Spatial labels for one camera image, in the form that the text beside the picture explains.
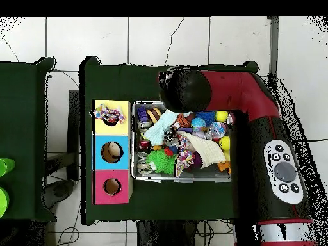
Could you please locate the grey rounded object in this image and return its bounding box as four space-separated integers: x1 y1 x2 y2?
42 179 76 209

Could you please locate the cream ribbed cloth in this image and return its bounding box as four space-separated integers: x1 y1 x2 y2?
179 131 227 168

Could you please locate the green round plastic object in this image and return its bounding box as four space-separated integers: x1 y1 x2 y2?
0 186 10 218

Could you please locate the blue globe ball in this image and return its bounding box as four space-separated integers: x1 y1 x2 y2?
191 117 206 131

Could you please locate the green spiky rubber ball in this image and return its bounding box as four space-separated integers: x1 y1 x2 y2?
146 149 177 176

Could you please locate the yellow foam ball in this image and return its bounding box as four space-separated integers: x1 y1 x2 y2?
218 135 231 151
215 110 229 123

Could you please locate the mint green cloth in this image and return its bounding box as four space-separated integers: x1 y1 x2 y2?
144 109 192 146

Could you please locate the green plastic cup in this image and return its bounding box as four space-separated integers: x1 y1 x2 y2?
0 158 16 177

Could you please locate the clear mesh bin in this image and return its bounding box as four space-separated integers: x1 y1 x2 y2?
131 100 233 183

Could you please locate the dark green side table cloth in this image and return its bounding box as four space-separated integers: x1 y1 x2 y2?
0 57 56 222

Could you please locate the wooden box with three holes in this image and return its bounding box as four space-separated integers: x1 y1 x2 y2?
92 99 133 205

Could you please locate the blue spiky rubber ball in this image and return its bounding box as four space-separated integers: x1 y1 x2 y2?
195 111 217 126

